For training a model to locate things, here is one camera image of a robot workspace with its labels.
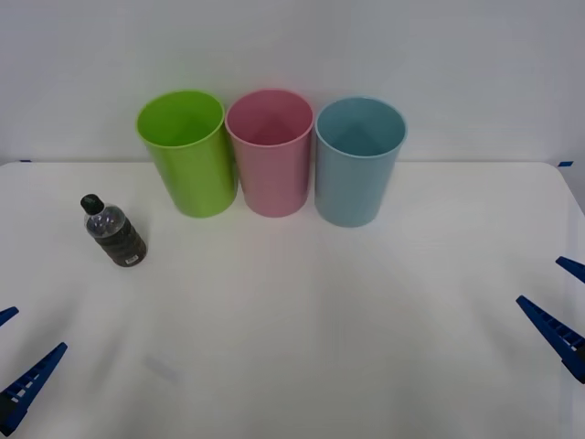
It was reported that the small dark plastic bottle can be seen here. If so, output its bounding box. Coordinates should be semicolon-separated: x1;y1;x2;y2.
80;193;149;269

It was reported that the green plastic bin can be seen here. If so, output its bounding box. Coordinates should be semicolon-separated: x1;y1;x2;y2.
135;89;239;219

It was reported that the pale blue plastic bin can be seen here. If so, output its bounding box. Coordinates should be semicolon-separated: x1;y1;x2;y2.
314;95;408;229

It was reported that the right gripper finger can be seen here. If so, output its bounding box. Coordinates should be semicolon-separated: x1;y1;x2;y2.
555;256;585;283
516;294;585;385

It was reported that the pink plastic bin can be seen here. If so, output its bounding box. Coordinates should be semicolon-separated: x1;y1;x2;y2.
224;88;315;219

